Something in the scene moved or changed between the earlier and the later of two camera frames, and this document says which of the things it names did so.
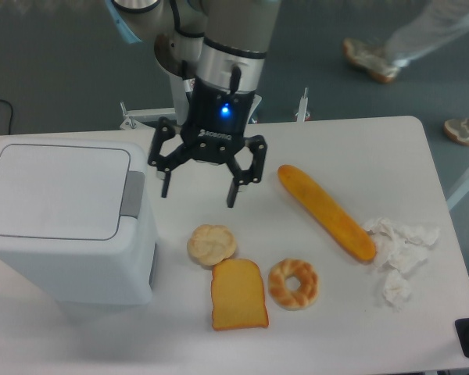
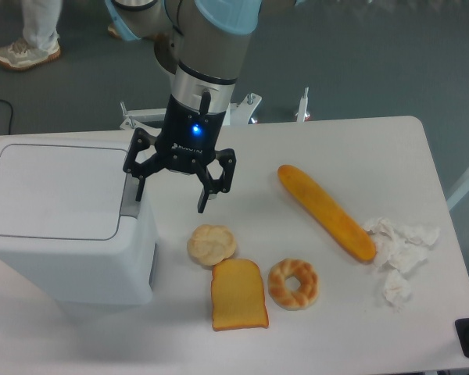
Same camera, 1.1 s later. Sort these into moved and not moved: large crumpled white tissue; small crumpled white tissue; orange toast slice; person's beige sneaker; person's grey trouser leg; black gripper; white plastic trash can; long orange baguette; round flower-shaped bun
Moved: black gripper; person's beige sneaker; person's grey trouser leg
Not moved: large crumpled white tissue; small crumpled white tissue; orange toast slice; long orange baguette; round flower-shaped bun; white plastic trash can
